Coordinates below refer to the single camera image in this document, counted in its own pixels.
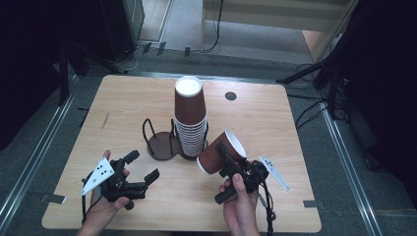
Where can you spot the black tripod stand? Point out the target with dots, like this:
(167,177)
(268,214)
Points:
(305,72)

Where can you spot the light wooden shelf unit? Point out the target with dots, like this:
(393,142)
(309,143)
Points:
(262,16)

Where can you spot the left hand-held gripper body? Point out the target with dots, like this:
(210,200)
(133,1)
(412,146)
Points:
(98,175)

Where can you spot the metal floor rail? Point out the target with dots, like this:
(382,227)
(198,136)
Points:
(150,74)
(39,144)
(347,170)

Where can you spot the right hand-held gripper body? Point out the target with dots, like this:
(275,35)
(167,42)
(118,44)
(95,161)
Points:
(252,173)

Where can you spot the stack of brown paper cups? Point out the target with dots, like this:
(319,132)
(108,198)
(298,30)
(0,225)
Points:
(190,111)

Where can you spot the person's left hand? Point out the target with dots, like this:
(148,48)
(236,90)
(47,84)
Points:
(101,209)

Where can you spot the person's right hand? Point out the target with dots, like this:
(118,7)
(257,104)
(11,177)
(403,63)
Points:
(242,209)

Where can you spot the single brown ribbed paper cup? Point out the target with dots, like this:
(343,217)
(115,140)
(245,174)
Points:
(211,159)

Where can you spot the grey tape piece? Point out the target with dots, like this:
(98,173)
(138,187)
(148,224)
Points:
(52,198)
(314,205)

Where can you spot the round dark table grommet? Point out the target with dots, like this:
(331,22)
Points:
(230,96)

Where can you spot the dark cabinet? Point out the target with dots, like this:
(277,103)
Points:
(131,19)

